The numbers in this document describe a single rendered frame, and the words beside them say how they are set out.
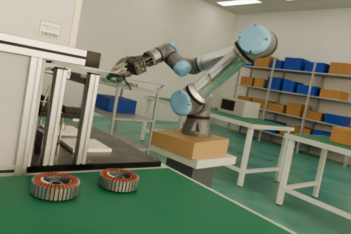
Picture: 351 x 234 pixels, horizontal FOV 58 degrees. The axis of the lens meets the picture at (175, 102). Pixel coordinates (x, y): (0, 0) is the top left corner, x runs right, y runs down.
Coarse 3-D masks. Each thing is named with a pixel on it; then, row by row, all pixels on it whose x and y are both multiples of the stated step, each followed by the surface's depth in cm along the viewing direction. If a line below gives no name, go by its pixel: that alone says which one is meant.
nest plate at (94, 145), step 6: (66, 138) 122; (72, 138) 124; (66, 144) 114; (72, 144) 115; (90, 144) 120; (96, 144) 121; (102, 144) 123; (72, 150) 110; (90, 150) 113; (96, 150) 115; (102, 150) 116; (108, 150) 118
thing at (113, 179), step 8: (112, 168) 94; (104, 176) 87; (112, 176) 87; (120, 176) 91; (128, 176) 92; (136, 176) 91; (104, 184) 86; (112, 184) 85; (120, 184) 85; (128, 184) 86; (136, 184) 89
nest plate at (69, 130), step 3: (42, 126) 136; (66, 126) 144; (69, 126) 146; (72, 126) 147; (66, 129) 139; (69, 129) 140; (72, 129) 141; (75, 129) 142; (63, 132) 132; (66, 132) 133; (69, 132) 134; (72, 132) 135; (75, 132) 136; (63, 135) 131; (66, 135) 132; (69, 135) 133; (72, 135) 134; (75, 135) 135
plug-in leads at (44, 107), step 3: (48, 87) 107; (48, 90) 106; (48, 93) 106; (45, 96) 106; (48, 96) 110; (45, 99) 106; (48, 99) 110; (48, 102) 110; (42, 105) 106; (48, 105) 110; (39, 108) 106; (42, 108) 105; (45, 108) 106
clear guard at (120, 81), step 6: (48, 60) 122; (78, 66) 112; (84, 66) 135; (102, 72) 137; (108, 72) 120; (114, 72) 121; (102, 78) 142; (108, 78) 137; (114, 78) 131; (120, 78) 127; (108, 84) 142; (114, 84) 136; (120, 84) 131; (126, 84) 126
